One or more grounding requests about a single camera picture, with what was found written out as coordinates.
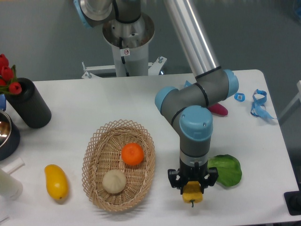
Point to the yellow mango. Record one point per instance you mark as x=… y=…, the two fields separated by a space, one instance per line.
x=56 y=182

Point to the magenta sweet potato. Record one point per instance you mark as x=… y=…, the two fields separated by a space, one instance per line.
x=218 y=109

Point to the orange tangerine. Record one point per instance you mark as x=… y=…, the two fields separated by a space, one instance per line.
x=132 y=154

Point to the white steamed bun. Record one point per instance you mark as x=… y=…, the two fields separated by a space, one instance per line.
x=114 y=181

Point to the blue lanyard ribbon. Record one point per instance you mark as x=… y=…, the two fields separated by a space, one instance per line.
x=258 y=108

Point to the blue square tag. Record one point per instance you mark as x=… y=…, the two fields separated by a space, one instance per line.
x=240 y=97

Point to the green bok choy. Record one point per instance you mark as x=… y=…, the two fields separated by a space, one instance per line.
x=229 y=169

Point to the dark metal bowl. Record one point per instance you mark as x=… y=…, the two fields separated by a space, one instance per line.
x=9 y=136

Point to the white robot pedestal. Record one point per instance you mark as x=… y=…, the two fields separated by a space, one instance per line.
x=130 y=50

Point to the black box at table edge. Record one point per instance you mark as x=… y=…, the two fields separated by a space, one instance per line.
x=293 y=202

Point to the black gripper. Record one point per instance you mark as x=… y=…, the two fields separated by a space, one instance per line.
x=179 y=178

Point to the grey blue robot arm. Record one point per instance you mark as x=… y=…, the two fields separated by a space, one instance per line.
x=185 y=109

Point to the yellow bell pepper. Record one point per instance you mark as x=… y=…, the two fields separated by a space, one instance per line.
x=191 y=193

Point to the black cylindrical vase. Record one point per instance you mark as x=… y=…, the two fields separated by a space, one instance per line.
x=30 y=105

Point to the red tulip flowers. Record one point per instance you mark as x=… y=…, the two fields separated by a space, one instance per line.
x=9 y=84

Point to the woven wicker basket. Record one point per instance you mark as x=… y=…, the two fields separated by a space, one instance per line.
x=103 y=154

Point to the blue ribbon strip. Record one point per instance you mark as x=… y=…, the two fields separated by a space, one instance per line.
x=187 y=84

